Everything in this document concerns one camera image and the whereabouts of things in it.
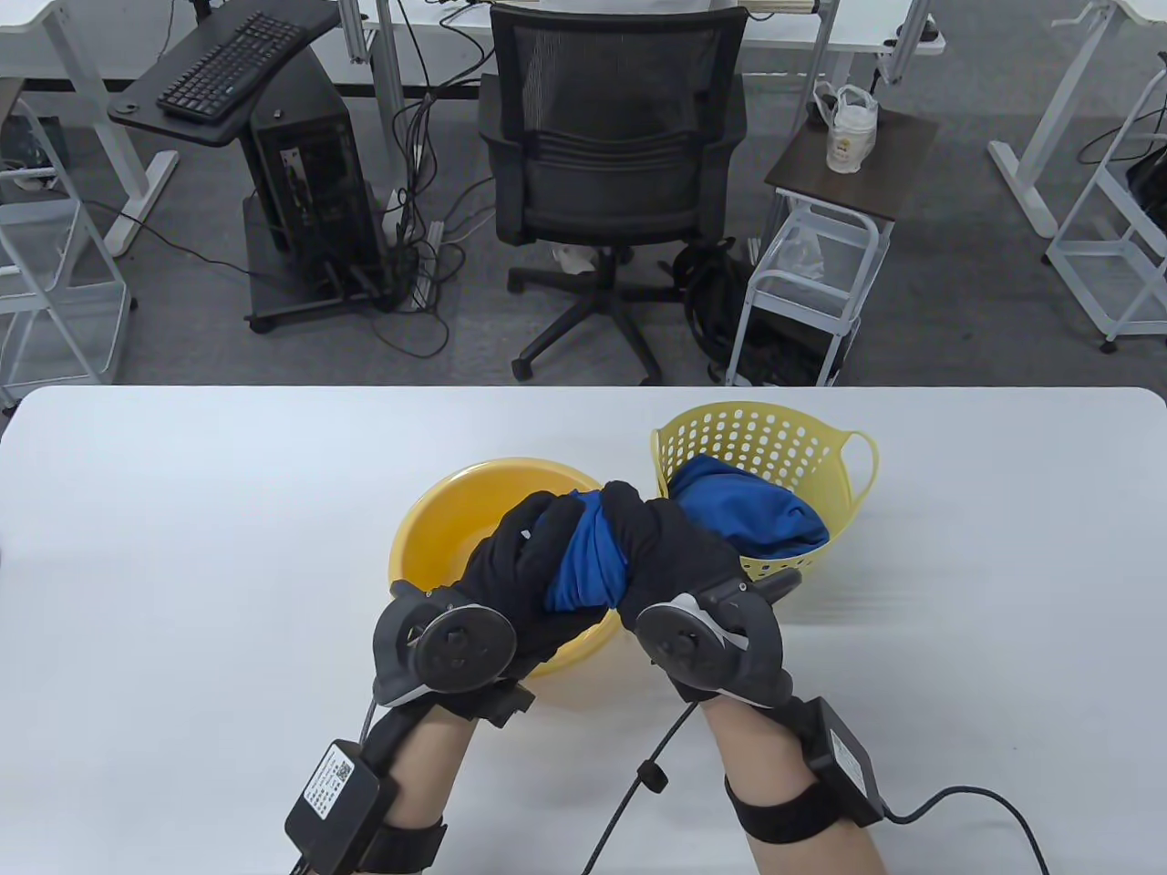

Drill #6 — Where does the person's right hand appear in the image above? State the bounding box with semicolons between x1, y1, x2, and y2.
600;480;747;613

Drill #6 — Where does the person's left hand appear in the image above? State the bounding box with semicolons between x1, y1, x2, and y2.
456;490;623;698

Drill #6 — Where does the person's right forearm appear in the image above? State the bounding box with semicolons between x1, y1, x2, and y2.
700;700;887;875

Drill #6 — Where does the person's left forearm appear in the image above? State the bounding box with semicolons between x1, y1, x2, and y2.
383;715;484;875

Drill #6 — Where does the yellow plastic basin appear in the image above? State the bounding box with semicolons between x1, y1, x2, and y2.
389;458;626;681

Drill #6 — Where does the grey hand controller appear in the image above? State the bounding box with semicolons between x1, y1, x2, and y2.
371;583;519;709
633;570;805;710

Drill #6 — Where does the yellow perforated plastic basket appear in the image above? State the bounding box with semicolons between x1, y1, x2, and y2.
650;402;882;604

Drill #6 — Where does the black backpack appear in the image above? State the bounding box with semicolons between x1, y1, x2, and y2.
682;239;853;388

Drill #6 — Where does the black wrist box with label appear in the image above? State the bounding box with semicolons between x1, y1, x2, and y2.
284;740;384;865

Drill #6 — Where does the white power strip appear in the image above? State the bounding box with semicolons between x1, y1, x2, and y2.
381;187;445;313

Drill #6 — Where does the clear plastic bag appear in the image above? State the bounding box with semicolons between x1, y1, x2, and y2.
775;223;826;279

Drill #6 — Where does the black mesh office chair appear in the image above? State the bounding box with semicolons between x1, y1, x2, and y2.
478;5;750;386

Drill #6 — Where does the black computer tower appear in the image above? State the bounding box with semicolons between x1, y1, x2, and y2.
248;55;388;294

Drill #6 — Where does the plastic bag with cup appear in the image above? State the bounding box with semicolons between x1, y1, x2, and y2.
813;82;880;175

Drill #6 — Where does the white cart with brown top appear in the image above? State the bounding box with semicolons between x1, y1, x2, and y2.
727;109;941;388

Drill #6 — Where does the white desk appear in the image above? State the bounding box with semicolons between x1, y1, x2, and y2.
0;0;181;258
989;0;1167;240
360;0;946;124

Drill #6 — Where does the black keyboard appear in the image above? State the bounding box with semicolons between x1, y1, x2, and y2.
157;11;305;123

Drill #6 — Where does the black rolling computer cart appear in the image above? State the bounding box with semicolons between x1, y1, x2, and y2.
108;0;429;335

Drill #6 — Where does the black bag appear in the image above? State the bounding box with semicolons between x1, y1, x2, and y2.
1126;150;1167;235

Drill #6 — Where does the black cable with tie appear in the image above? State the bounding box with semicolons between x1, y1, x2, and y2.
580;702;701;875

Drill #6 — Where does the black wrist strap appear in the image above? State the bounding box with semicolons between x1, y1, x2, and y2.
360;816;448;875
725;775;876;847

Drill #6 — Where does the tangle of black cables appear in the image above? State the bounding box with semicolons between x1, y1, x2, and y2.
369;0;498;361

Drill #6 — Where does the white wire rack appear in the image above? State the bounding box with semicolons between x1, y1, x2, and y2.
0;96;139;408
1044;55;1167;355

